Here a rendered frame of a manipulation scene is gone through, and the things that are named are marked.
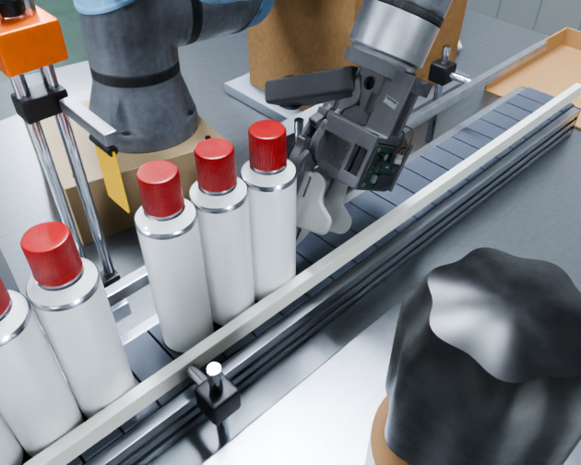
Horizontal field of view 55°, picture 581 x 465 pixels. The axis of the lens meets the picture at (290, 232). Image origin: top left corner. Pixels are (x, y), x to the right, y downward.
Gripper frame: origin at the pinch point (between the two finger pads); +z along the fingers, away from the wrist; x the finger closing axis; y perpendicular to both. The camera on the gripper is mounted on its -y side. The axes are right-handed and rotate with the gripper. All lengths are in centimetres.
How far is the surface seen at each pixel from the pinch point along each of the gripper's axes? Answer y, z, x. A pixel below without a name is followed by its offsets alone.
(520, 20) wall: -75, -57, 208
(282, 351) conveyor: 5.9, 11.3, -1.2
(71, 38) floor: -285, 35, 128
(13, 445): 1.4, 18.1, -26.6
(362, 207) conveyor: -1.5, -2.5, 15.0
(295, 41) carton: -29.7, -17.6, 23.4
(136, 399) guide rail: 5.0, 13.0, -18.7
